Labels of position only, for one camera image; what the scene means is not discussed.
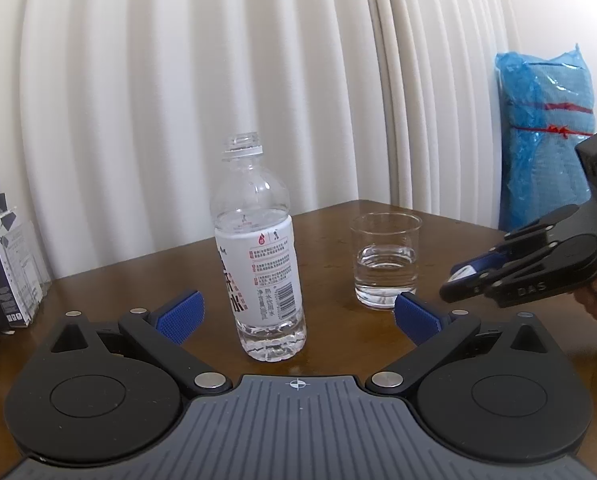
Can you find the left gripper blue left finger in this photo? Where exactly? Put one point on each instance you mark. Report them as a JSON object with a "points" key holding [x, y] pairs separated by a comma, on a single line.
{"points": [[158, 336]]}

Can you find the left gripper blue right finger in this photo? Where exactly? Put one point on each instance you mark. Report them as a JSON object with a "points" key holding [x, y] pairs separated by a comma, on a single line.
{"points": [[436, 336]]}

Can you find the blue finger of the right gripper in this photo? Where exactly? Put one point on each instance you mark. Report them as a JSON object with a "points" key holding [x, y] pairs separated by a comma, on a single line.
{"points": [[471, 287], [482, 263]]}

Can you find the clear plastic water bottle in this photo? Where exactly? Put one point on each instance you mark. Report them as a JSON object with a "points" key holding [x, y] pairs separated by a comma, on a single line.
{"points": [[256, 245]]}

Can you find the clear drinking glass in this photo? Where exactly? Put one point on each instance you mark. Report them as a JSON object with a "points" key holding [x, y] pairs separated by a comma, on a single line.
{"points": [[385, 249]]}

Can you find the clear acrylic bookend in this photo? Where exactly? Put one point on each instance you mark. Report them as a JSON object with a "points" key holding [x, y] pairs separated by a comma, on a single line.
{"points": [[42, 271]]}

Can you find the blue plastic wrapped bundle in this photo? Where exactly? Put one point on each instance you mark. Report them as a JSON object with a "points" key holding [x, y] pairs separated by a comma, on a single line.
{"points": [[546, 111]]}

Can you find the white black product box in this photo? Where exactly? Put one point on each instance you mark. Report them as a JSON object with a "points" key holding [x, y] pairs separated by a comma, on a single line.
{"points": [[20, 293]]}

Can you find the white curtain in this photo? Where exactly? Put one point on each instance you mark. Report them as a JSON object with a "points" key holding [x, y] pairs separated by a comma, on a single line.
{"points": [[114, 113]]}

